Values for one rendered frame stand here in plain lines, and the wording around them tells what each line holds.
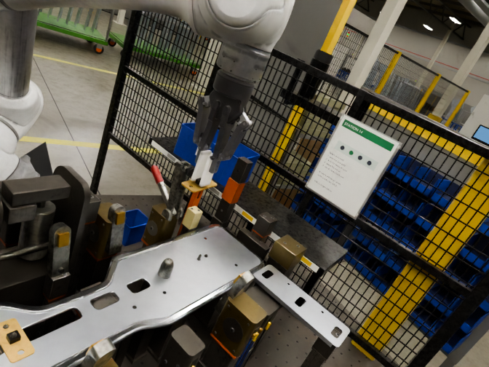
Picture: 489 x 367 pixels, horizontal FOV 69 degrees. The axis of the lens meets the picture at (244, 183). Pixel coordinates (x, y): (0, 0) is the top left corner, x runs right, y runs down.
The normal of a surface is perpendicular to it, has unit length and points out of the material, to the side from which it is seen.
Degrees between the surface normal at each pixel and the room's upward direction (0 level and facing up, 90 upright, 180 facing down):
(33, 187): 0
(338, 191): 90
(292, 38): 90
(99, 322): 0
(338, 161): 90
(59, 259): 78
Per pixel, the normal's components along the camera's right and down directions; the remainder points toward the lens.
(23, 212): 0.73, 0.52
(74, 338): 0.37, -0.84
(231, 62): -0.55, 0.17
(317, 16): -0.76, -0.03
